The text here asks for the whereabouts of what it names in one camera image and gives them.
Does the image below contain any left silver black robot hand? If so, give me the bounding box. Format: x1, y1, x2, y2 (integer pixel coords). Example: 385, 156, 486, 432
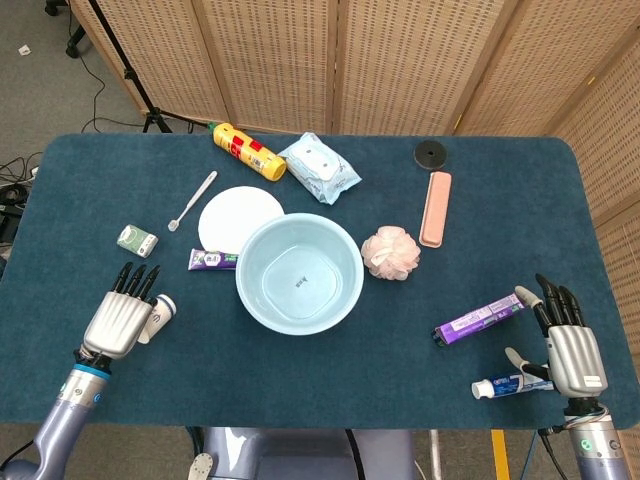
81, 261, 162, 360

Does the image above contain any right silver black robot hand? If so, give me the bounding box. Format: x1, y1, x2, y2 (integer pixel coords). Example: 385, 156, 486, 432
504, 273, 609, 399

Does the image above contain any white paper cup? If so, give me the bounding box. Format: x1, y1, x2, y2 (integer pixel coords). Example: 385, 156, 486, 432
137, 294, 178, 345

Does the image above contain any purple toothpaste box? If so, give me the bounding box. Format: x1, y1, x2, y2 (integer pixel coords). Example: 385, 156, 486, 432
432, 292, 527, 350

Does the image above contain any purple toothpaste tube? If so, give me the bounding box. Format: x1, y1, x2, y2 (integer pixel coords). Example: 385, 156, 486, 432
187, 248, 240, 272

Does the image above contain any blue white toothpaste tube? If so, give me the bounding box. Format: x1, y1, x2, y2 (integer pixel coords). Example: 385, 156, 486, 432
470, 372, 555, 401

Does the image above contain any small green white box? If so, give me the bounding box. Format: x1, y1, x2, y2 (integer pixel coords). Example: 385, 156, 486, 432
116, 224, 160, 259

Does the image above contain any light blue plastic basin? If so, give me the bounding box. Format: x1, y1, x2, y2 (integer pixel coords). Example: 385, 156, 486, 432
235, 212, 365, 337

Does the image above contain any white toothbrush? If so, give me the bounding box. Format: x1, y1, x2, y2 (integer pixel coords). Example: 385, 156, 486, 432
167, 170, 219, 233

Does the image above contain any white round flat disc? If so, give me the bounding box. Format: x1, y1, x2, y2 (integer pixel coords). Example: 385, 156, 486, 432
197, 185, 286, 252

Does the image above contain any white table leg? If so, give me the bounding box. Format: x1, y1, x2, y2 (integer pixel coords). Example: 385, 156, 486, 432
428, 428, 444, 480

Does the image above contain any pink toothbrush case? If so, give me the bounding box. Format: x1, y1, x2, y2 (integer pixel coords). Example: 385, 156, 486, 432
418, 170, 454, 249

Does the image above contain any pink bath pouf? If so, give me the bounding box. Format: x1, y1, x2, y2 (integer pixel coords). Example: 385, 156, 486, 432
360, 225, 422, 282

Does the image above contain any yellow bottle red label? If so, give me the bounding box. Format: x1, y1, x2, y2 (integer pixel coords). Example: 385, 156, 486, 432
207, 121, 288, 182

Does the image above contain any teal table cloth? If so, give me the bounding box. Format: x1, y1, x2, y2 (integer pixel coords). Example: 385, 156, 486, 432
0, 132, 630, 431

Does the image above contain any grey-blue robot torso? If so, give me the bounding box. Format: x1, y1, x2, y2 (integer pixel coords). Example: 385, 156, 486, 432
187, 426, 416, 480

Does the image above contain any black tripod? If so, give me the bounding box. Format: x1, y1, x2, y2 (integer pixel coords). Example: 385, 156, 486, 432
87, 0, 211, 134

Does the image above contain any black round disc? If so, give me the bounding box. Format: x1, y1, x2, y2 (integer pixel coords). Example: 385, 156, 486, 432
413, 140, 448, 169

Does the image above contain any light blue wet wipes pack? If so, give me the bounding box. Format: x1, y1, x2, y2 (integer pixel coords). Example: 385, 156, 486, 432
277, 131, 363, 206

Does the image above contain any black office chair base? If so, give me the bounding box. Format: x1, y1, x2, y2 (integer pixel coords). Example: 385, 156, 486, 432
44, 0, 89, 59

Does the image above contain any wicker folding screen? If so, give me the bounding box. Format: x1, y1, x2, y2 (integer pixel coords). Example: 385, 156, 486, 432
69, 0, 640, 480

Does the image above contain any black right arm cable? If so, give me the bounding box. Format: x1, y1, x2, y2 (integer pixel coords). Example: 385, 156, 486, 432
537, 424, 571, 480

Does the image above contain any black cable bundle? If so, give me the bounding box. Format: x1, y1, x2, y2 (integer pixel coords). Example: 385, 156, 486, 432
0, 152, 42, 241

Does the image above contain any black floor cable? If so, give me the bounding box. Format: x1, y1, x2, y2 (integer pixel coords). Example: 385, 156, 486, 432
74, 44, 147, 132

